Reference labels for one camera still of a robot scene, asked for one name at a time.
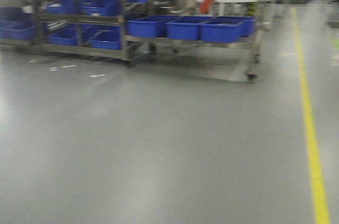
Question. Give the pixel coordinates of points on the blue bin lower left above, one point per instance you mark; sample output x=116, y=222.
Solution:
x=153, y=26

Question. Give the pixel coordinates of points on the red object behind rack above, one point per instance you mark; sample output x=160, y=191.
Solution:
x=205, y=6

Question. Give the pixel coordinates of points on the steel shelf rack left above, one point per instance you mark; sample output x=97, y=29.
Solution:
x=96, y=28

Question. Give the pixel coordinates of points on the blue bin lower right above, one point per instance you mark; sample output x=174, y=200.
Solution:
x=227, y=30

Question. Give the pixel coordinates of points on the steel rolling cart rack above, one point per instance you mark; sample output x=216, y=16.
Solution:
x=189, y=53

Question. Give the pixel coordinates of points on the blue bin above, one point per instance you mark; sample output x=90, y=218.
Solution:
x=227, y=30
x=194, y=28
x=153, y=26

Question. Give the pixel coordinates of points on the blue bin lower middle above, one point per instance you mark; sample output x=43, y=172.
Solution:
x=194, y=28

